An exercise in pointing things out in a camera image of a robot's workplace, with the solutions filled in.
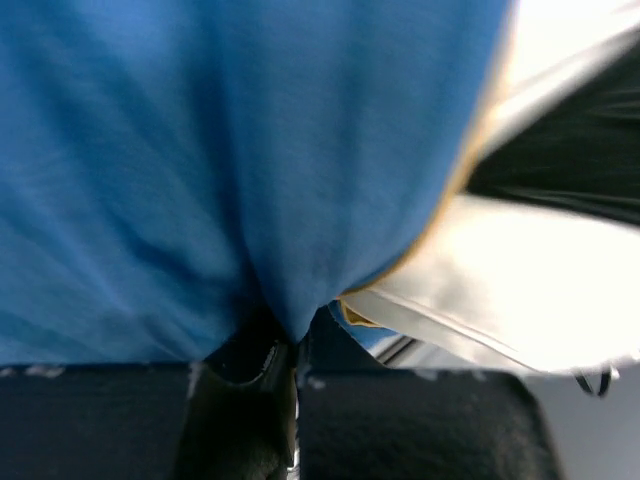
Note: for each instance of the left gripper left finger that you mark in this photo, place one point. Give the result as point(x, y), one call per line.
point(229, 416)

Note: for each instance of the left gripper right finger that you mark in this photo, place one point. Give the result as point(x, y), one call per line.
point(359, 419)

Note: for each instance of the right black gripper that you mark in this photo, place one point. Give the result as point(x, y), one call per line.
point(582, 156)

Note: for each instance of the white pillow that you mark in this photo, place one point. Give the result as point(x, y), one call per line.
point(511, 285)

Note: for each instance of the blue Pikachu pillowcase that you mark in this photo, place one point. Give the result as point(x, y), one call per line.
point(171, 169)

